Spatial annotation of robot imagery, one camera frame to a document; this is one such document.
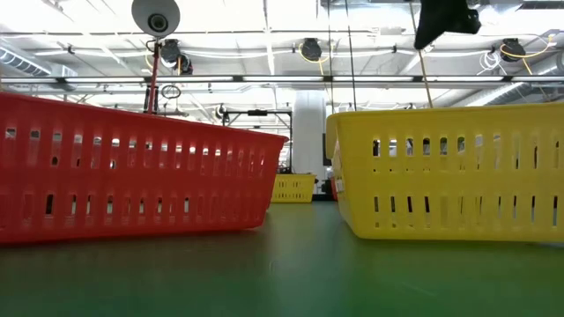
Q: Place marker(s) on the green table mat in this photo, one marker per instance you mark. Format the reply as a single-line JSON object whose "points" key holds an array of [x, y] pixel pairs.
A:
{"points": [[282, 273]]}

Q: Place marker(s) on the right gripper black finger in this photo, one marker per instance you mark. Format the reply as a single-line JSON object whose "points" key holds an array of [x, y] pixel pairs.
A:
{"points": [[440, 19]]}

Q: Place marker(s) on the small black ceiling reel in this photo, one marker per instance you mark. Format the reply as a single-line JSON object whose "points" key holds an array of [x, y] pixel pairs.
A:
{"points": [[220, 111]]}

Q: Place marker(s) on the red desk lamp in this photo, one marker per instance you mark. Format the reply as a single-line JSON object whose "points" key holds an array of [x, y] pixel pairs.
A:
{"points": [[155, 19]]}

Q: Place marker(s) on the yellow slotted plastic basket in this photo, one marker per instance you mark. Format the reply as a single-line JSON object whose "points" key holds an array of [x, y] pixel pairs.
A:
{"points": [[293, 176], [440, 176]]}

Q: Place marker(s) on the black monitor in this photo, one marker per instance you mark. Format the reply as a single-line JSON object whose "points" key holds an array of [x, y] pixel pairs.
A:
{"points": [[327, 149]]}

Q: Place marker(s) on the long ceiling light bar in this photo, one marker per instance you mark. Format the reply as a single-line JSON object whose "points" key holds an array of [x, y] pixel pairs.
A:
{"points": [[282, 78]]}

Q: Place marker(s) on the silver ventilation duct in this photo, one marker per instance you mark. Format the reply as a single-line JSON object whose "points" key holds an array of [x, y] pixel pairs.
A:
{"points": [[506, 94], [26, 64]]}

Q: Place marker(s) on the black metal frame rig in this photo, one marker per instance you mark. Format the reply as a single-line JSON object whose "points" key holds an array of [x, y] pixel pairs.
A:
{"points": [[257, 112]]}

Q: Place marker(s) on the white pillar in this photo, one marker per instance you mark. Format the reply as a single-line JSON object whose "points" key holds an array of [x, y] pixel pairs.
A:
{"points": [[309, 132]]}

